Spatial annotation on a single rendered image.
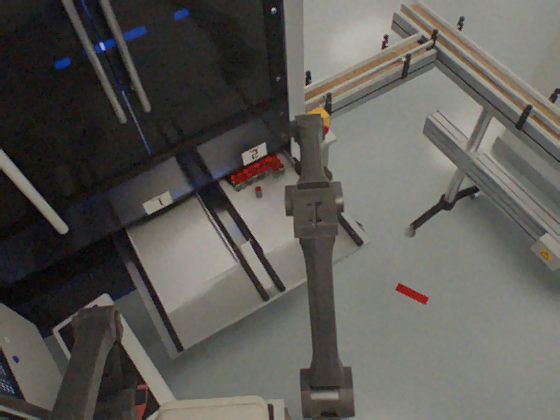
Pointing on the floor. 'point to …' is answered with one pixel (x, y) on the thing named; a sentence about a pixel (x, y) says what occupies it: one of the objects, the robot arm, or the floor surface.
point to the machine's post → (294, 62)
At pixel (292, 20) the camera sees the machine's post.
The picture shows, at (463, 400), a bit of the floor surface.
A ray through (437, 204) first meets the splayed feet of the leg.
